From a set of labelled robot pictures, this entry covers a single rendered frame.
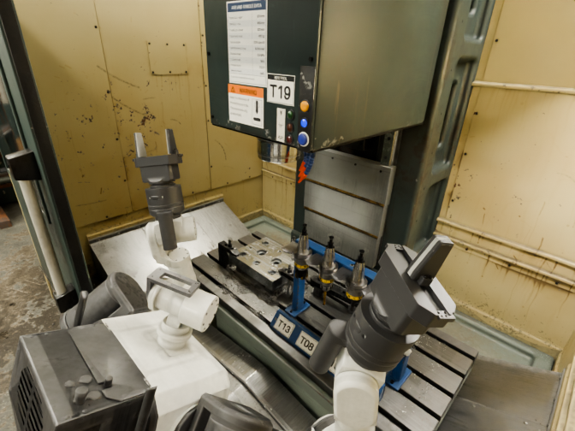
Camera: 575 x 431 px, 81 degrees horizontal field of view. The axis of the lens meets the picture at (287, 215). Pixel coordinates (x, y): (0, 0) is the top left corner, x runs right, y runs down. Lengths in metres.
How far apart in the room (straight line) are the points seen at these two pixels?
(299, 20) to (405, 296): 0.65
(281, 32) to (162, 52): 1.25
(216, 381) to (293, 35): 0.74
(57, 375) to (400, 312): 0.48
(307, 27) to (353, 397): 0.73
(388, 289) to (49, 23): 1.75
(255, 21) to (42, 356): 0.83
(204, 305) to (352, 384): 0.27
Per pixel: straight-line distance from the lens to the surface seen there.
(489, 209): 1.80
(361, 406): 0.57
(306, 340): 1.23
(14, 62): 1.06
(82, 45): 1.94
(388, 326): 0.48
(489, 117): 1.73
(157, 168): 0.89
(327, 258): 1.06
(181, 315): 0.63
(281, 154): 1.16
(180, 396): 0.61
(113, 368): 0.63
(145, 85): 2.04
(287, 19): 0.89
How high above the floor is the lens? 1.83
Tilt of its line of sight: 26 degrees down
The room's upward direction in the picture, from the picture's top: 2 degrees clockwise
